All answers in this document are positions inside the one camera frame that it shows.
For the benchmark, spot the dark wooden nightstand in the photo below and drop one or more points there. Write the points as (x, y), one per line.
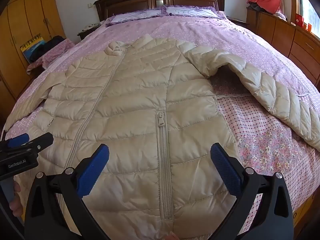
(86, 33)
(237, 21)

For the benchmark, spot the yellow and blue painting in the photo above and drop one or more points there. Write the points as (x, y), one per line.
(31, 46)

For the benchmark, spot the beige down jacket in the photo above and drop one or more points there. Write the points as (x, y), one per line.
(130, 92)

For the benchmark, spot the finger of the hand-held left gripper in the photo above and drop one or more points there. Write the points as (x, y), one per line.
(43, 140)
(16, 140)

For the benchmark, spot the dark clothes pile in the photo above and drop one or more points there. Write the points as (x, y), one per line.
(47, 46)

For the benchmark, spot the red box on windowsill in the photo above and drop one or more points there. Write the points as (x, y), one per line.
(299, 20)

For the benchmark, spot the bed with pink floral bedspread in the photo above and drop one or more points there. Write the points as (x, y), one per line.
(205, 35)

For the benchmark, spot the chair with floral cover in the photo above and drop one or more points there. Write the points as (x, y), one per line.
(55, 52)

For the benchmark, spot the dark wooden headboard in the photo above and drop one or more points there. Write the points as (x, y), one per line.
(140, 3)

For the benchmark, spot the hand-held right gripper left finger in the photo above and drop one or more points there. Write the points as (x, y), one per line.
(93, 170)

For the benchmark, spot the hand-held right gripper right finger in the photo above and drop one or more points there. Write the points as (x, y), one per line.
(226, 170)

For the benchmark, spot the wooden wardrobe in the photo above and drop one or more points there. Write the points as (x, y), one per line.
(25, 12)

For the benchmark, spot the wooden dresser cabinet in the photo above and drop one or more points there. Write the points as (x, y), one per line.
(282, 35)

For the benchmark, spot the white pillow with purple frill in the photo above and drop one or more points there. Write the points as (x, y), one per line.
(135, 15)
(192, 11)

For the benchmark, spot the person's left hand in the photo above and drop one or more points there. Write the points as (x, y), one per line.
(17, 205)

